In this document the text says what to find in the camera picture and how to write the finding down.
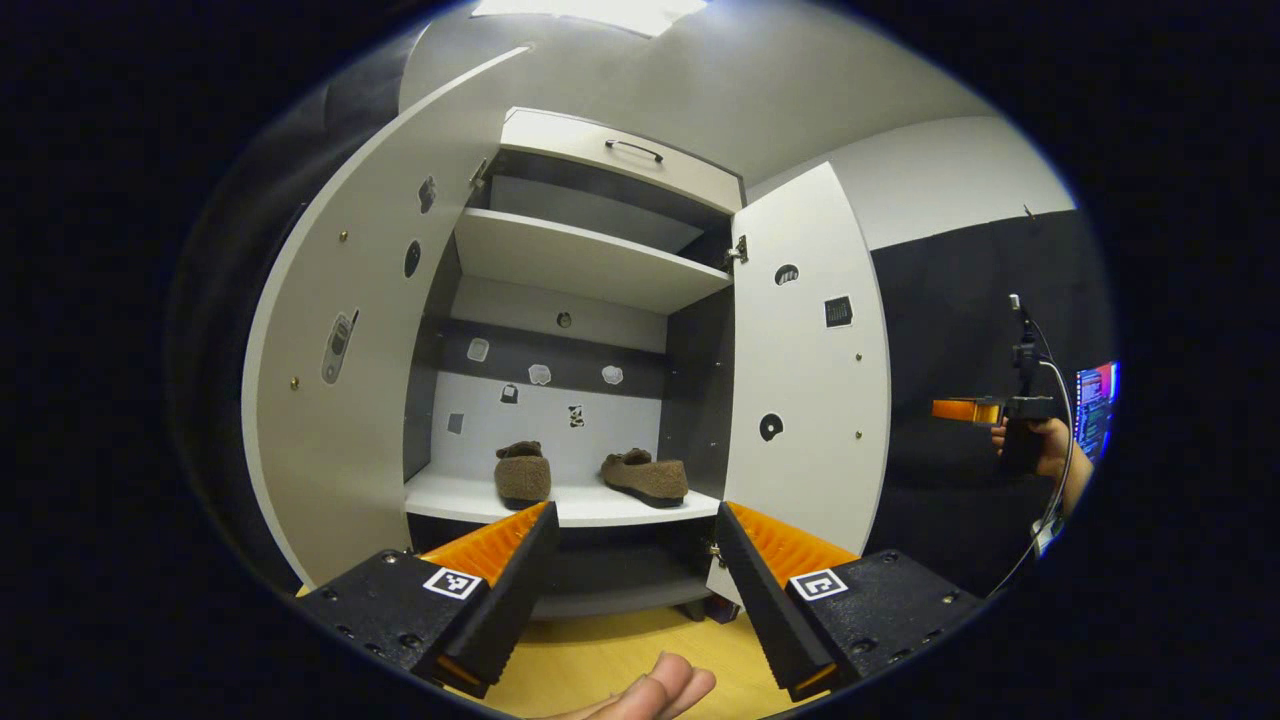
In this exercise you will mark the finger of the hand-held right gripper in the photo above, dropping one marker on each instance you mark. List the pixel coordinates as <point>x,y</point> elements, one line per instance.
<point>960,410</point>

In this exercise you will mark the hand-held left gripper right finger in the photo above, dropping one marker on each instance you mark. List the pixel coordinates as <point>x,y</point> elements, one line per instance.
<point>765,600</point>

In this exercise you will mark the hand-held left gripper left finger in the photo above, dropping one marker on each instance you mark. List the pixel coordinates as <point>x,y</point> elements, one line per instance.
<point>510,600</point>

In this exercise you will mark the brown fuzzy shoe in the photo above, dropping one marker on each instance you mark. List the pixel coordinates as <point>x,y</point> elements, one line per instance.
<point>650,475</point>
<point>522,480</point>

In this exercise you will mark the white cabinet door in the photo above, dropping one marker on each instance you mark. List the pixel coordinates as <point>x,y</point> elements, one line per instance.
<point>370,440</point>
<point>820,480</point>

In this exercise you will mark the white shoe cabinet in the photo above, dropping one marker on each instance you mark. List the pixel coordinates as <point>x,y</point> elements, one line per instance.
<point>620,420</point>

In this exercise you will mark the white cabinet shelf board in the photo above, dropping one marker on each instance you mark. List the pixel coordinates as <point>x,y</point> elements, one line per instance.
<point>590,265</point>
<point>450,495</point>

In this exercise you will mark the white cabinet drawer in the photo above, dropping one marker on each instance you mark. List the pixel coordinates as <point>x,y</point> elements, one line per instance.
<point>700,185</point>

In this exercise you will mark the computer monitor screen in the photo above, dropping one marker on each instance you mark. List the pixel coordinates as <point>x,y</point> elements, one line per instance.
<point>1095,410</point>

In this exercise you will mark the black backdrop cloth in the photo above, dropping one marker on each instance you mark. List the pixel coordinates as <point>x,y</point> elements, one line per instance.
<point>950,300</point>

